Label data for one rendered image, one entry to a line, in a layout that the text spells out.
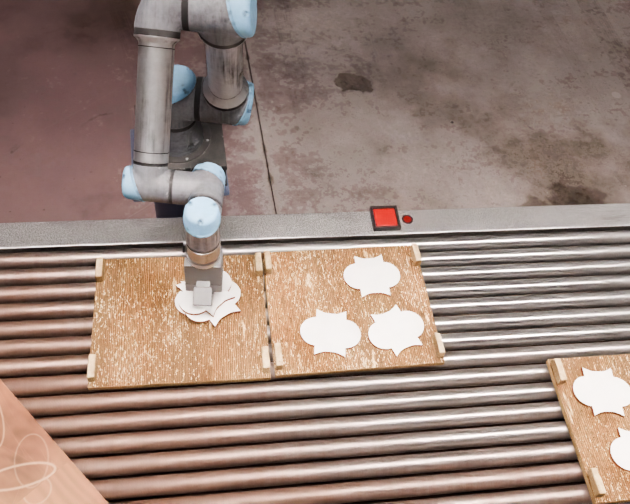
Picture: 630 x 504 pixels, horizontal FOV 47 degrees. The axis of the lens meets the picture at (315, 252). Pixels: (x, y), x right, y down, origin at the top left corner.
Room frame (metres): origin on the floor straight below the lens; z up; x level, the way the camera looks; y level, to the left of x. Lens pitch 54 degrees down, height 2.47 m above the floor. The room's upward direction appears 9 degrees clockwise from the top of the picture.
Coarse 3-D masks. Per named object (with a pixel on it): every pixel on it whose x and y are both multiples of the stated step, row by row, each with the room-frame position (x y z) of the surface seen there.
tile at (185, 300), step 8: (224, 272) 0.99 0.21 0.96; (224, 280) 0.97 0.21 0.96; (184, 288) 0.93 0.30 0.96; (224, 288) 0.94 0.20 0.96; (184, 296) 0.90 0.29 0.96; (192, 296) 0.91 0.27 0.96; (216, 296) 0.92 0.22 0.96; (224, 296) 0.92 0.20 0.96; (232, 296) 0.92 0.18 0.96; (184, 304) 0.88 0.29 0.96; (192, 304) 0.88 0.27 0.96; (216, 304) 0.90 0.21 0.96; (192, 312) 0.86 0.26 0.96; (200, 312) 0.87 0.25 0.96; (208, 312) 0.87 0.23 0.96
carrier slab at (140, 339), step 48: (96, 288) 0.90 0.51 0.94; (144, 288) 0.92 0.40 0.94; (240, 288) 0.97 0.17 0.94; (96, 336) 0.77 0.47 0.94; (144, 336) 0.79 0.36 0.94; (192, 336) 0.81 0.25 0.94; (240, 336) 0.84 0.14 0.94; (96, 384) 0.66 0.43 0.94; (144, 384) 0.67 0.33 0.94; (192, 384) 0.70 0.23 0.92
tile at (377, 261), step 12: (360, 264) 1.10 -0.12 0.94; (372, 264) 1.10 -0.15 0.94; (384, 264) 1.11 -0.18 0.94; (348, 276) 1.05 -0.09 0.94; (360, 276) 1.06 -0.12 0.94; (372, 276) 1.06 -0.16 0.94; (384, 276) 1.07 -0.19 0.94; (396, 276) 1.08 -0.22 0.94; (360, 288) 1.02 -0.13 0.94; (372, 288) 1.03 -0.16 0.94; (384, 288) 1.03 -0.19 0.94
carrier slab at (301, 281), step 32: (288, 256) 1.09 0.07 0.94; (320, 256) 1.11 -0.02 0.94; (352, 256) 1.12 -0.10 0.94; (384, 256) 1.14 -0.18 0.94; (288, 288) 0.99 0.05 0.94; (320, 288) 1.01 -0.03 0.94; (416, 288) 1.06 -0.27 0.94; (288, 320) 0.90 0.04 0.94; (352, 320) 0.93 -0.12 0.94; (288, 352) 0.81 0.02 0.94; (352, 352) 0.84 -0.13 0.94; (384, 352) 0.86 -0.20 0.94; (416, 352) 0.87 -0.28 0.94
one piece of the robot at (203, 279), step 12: (192, 264) 0.90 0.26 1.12; (204, 264) 0.90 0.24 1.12; (216, 264) 0.91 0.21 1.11; (192, 276) 0.89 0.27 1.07; (204, 276) 0.90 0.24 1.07; (216, 276) 0.90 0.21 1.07; (192, 288) 0.89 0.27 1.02; (204, 288) 0.88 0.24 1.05; (216, 288) 0.90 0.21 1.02; (204, 300) 0.86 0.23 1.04
